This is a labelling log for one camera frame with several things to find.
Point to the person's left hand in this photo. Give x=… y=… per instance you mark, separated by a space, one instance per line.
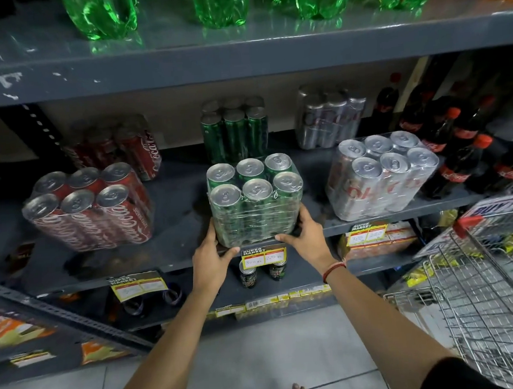
x=209 y=265

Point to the group of dark cola bottles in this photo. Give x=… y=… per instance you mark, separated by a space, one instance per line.
x=454 y=143

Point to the white sign on cart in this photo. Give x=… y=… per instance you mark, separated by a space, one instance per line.
x=496 y=206

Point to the yellow shelf price tag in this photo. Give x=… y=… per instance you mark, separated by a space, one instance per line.
x=138 y=286
x=368 y=233
x=264 y=256

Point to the person's right thumb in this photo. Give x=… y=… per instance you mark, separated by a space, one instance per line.
x=288 y=238

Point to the grey metal shelving unit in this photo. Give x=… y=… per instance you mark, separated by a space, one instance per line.
x=229 y=56

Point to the person's right forearm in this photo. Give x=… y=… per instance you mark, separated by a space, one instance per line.
x=380 y=332

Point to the orange snack packet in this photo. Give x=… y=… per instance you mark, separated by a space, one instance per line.
x=11 y=330
x=102 y=352

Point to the wrapped pack of silver cans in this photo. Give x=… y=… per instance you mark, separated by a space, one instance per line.
x=328 y=117
x=378 y=183

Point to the small dark green can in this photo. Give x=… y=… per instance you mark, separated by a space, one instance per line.
x=247 y=277
x=277 y=272

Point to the person's right hand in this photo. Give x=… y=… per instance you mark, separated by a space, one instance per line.
x=315 y=249

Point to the yellow label strip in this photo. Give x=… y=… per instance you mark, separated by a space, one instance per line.
x=272 y=300

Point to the person's left forearm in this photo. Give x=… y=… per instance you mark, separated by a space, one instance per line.
x=171 y=356

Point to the person's black sleeve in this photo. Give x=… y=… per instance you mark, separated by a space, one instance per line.
x=457 y=377

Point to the person's left thumb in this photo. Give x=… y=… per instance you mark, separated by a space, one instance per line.
x=231 y=254

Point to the dark drink can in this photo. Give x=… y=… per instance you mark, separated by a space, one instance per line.
x=174 y=295
x=135 y=306

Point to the pack of green cans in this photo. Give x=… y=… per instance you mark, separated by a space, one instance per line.
x=257 y=209
x=234 y=132

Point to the wrapped pack of red cans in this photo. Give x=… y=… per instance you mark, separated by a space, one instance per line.
x=141 y=149
x=91 y=217

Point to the yellow snack packets in cart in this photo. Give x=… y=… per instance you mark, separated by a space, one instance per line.
x=424 y=270

